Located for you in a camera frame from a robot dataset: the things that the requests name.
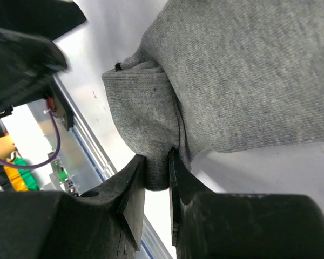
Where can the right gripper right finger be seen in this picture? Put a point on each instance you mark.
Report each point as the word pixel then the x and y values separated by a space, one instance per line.
pixel 206 224

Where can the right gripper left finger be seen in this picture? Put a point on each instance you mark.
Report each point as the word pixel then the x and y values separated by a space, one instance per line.
pixel 105 222

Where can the grey sock black stripes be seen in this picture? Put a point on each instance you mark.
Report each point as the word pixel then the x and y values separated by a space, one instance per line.
pixel 227 75

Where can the aluminium frame rail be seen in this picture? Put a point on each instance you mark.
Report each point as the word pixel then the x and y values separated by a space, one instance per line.
pixel 92 151

